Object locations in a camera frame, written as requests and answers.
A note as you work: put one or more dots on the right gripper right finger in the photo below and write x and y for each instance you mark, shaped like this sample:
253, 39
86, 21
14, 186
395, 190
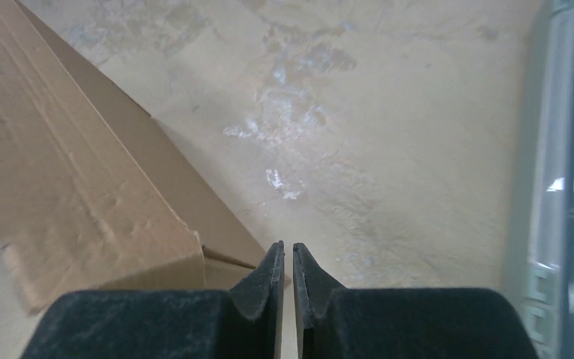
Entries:
334, 321

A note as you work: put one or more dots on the clear plastic storage bin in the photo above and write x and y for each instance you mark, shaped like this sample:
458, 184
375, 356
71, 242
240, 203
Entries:
538, 268

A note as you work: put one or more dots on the brown cardboard box sheet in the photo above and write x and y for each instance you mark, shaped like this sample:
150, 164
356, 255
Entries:
93, 193

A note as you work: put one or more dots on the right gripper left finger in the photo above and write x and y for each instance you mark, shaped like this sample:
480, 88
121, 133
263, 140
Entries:
241, 322

